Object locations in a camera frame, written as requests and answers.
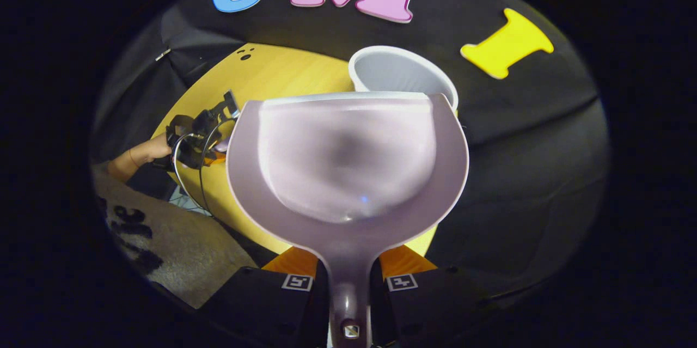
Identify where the white ribbed garbage bin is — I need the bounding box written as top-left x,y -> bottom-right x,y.
348,46 -> 460,114

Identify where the light purple dustpan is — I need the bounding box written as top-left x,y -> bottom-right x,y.
226,92 -> 470,348

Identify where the wooden desktop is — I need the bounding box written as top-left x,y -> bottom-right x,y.
151,43 -> 439,256

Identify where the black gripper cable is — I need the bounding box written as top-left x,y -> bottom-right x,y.
172,118 -> 236,218

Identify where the person's grey printed sweater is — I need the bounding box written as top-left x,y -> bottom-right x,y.
90,166 -> 259,310

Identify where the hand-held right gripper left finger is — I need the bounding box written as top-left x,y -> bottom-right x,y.
204,246 -> 330,348

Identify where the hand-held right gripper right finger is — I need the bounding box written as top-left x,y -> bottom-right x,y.
370,245 -> 491,348

